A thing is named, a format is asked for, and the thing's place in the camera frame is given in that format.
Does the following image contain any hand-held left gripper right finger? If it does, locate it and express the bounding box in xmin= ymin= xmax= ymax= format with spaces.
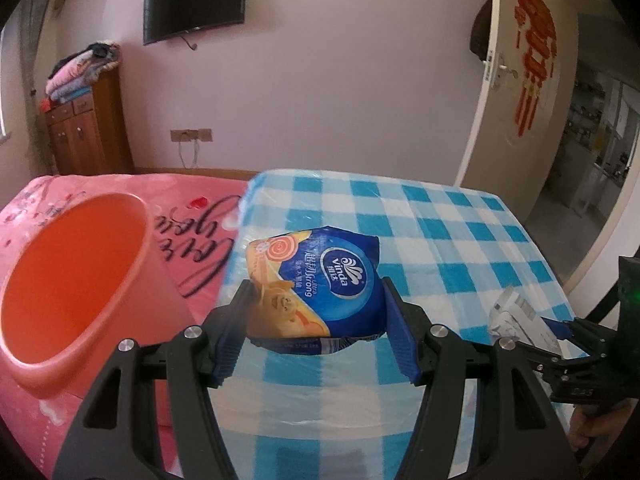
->
xmin=382 ymin=276 xmax=581 ymax=480

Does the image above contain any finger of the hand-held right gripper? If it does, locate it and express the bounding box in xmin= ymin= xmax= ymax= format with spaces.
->
xmin=542 ymin=317 xmax=619 ymax=357
xmin=515 ymin=342 xmax=617 ymax=387

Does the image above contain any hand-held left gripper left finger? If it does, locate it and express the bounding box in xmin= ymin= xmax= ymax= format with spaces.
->
xmin=52 ymin=280 xmax=256 ymax=480

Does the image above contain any crushed grey white carton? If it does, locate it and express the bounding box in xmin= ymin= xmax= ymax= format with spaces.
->
xmin=487 ymin=286 xmax=563 ymax=358

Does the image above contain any blue orange tissue pack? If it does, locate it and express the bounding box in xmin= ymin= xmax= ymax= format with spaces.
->
xmin=245 ymin=226 xmax=388 ymax=356

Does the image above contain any orange plastic bucket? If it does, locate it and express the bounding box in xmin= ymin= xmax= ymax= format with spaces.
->
xmin=0 ymin=192 xmax=193 ymax=401

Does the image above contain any person's right hand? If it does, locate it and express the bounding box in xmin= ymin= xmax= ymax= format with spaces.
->
xmin=570 ymin=399 xmax=640 ymax=466

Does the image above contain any blue white checkered tablecloth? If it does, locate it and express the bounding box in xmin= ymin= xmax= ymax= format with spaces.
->
xmin=150 ymin=169 xmax=591 ymax=480

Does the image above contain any pink heart print blanket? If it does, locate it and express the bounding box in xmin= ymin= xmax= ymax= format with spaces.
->
xmin=0 ymin=174 xmax=251 ymax=480

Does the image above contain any white door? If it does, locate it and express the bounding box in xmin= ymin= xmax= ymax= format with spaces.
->
xmin=452 ymin=0 xmax=581 ymax=211

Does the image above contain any brown wooden cabinet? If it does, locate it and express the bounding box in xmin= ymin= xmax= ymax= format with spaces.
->
xmin=44 ymin=67 xmax=135 ymax=177

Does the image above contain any red hanging door decoration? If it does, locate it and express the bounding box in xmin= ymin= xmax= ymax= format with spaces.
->
xmin=514 ymin=0 xmax=558 ymax=136

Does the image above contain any pile of folded clothes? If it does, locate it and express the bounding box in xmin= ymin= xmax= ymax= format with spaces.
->
xmin=41 ymin=40 xmax=122 ymax=111

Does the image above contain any brown hanging bag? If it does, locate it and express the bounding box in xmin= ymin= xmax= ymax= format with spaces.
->
xmin=470 ymin=0 xmax=493 ymax=61

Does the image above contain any grey sheer curtain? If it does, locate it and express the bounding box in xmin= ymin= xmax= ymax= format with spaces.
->
xmin=22 ymin=0 xmax=58 ymax=176

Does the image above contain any window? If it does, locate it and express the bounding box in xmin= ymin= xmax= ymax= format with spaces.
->
xmin=0 ymin=25 xmax=11 ymax=143

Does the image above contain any white charging cable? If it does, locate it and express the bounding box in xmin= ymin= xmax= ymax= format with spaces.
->
xmin=177 ymin=140 xmax=200 ymax=170

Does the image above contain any silver door handle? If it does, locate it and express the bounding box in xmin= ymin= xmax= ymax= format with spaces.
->
xmin=484 ymin=52 xmax=518 ymax=93

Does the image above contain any black wall television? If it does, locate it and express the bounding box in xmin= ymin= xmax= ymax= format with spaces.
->
xmin=142 ymin=0 xmax=249 ymax=46

